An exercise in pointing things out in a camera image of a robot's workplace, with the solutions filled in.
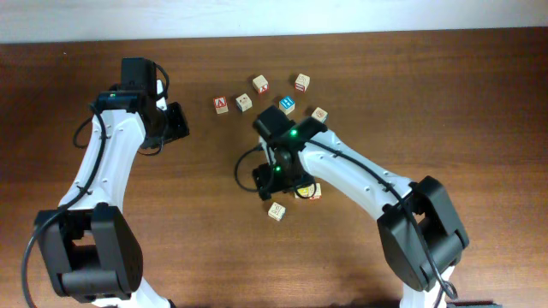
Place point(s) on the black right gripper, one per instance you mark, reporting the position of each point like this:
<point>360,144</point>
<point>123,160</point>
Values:
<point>264,180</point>

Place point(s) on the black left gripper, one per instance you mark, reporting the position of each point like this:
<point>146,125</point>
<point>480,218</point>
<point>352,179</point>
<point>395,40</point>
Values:
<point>180,127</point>

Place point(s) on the wooden block blue side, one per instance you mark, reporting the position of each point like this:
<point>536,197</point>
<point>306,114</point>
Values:
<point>244,102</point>

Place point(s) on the wooden block red A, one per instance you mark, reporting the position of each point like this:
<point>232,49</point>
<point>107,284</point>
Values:
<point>220,105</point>

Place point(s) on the blue top wooden block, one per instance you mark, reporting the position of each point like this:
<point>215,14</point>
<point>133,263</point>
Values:
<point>287,105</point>

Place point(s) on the wooden block shell picture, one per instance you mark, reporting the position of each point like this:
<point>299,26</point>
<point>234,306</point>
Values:
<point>320,115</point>

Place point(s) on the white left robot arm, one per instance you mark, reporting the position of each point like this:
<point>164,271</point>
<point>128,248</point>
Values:
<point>90,252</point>

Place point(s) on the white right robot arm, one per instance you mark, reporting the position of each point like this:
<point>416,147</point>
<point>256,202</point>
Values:
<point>421,234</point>

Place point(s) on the wooden block red top right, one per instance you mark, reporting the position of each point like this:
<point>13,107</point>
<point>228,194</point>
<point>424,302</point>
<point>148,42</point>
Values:
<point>302,82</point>

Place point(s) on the yellow wooden block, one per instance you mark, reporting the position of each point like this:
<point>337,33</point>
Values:
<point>306,192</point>

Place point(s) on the wooden block red X side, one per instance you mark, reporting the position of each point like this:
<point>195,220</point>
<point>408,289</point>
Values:
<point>260,84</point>

